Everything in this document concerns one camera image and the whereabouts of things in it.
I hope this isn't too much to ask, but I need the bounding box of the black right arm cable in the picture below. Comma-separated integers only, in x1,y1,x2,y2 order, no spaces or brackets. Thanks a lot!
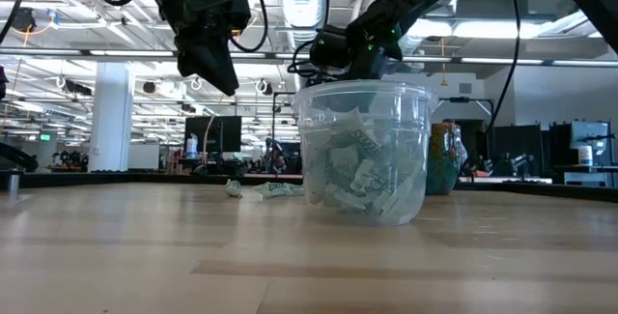
486,0,522,132

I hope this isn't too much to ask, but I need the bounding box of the black curved cable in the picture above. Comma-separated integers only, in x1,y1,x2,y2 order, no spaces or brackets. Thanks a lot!
0,141,40,174

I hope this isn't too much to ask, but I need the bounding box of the clear plastic round container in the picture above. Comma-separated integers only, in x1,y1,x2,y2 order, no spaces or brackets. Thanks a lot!
291,79,439,228

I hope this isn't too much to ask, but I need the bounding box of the black ceiling device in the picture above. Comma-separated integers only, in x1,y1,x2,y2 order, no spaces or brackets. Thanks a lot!
10,7,38,34

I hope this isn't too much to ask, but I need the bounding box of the white building pillar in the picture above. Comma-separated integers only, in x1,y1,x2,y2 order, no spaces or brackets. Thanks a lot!
88,61,135,174

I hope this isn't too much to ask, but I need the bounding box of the long ceiling light bar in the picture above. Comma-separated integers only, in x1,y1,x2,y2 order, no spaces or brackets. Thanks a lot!
0,47,618,69

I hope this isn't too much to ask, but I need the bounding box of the black screen panel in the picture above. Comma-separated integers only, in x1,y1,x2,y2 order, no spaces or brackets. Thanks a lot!
184,115,242,160

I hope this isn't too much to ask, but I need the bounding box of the silver metal post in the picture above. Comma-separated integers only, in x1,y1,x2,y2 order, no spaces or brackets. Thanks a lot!
4,170,21,200

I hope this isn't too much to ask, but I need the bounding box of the black pole stand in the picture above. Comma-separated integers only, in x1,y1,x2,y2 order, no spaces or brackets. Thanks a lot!
270,92,296,176

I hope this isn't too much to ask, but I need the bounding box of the teal brown ceramic vase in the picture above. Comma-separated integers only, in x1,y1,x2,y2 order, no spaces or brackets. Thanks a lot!
424,121,468,197

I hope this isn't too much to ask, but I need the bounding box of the black partition panel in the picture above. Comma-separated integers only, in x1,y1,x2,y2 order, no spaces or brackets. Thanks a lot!
492,124,546,178

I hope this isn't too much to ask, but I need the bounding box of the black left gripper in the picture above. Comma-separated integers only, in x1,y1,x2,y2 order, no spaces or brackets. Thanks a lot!
173,12,241,98

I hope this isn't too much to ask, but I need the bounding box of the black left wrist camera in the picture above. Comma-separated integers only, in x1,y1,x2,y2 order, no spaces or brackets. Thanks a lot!
184,0,253,33

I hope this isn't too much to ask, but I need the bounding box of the white board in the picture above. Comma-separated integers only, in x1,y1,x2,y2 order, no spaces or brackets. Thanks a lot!
127,143,161,171

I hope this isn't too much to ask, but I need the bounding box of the white wipes canister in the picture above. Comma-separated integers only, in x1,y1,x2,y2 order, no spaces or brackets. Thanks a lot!
577,145,595,167
185,132,200,160

